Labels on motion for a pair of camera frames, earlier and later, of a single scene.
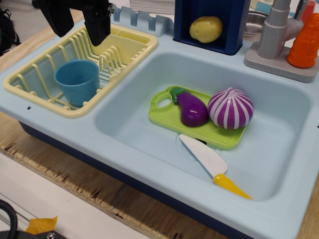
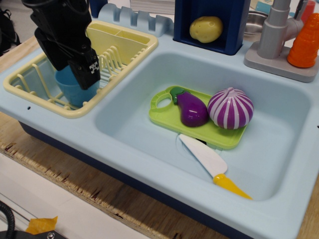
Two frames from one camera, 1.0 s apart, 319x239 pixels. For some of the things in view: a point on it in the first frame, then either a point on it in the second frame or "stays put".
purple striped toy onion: x=230 y=108 stays put
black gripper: x=97 y=14 -> x=64 y=28
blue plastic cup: x=79 y=79 stays put
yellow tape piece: x=40 y=225 stays put
